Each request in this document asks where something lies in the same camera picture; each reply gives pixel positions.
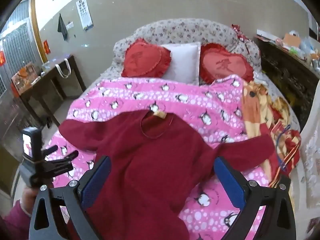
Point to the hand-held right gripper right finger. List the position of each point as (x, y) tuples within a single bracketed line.
[(231, 182)]

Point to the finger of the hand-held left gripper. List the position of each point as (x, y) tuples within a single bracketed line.
[(63, 160), (50, 150)]

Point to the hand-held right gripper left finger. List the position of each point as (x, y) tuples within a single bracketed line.
[(96, 181)]

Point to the dark red sweater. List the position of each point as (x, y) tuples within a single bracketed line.
[(155, 170)]

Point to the person's left forearm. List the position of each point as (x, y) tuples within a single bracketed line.
[(12, 221)]

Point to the person's left hand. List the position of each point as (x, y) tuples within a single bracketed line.
[(28, 200)]

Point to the red striped bag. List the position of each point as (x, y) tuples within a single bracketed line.
[(287, 152)]

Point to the dark wooden desk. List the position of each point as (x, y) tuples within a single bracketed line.
[(50, 85)]

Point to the red gift box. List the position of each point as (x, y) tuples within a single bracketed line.
[(23, 77)]

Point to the white tote bag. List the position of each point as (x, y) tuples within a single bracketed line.
[(63, 73)]

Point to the orange cartoon print blanket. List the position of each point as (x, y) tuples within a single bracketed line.
[(257, 105)]

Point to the white embroidered cloth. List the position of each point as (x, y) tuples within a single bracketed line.
[(311, 150)]

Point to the pink penguin print blanket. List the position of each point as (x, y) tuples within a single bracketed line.
[(190, 100)]

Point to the metal lattice door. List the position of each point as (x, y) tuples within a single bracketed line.
[(15, 55)]

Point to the red heart-shaped pillow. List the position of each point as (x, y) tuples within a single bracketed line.
[(225, 63), (146, 58)]

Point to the dark carved wooden cabinet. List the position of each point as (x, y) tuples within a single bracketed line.
[(282, 72)]

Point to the dark hanging cloth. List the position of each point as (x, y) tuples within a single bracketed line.
[(62, 27)]

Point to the white square pillow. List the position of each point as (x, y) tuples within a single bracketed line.
[(183, 62)]

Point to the red knot decoration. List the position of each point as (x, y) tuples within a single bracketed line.
[(238, 31)]

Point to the orange cardboard box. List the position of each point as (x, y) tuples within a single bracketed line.
[(292, 40)]

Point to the floral fabric headboard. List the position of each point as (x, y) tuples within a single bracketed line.
[(185, 31)]

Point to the white wall calendar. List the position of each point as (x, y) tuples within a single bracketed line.
[(84, 13)]

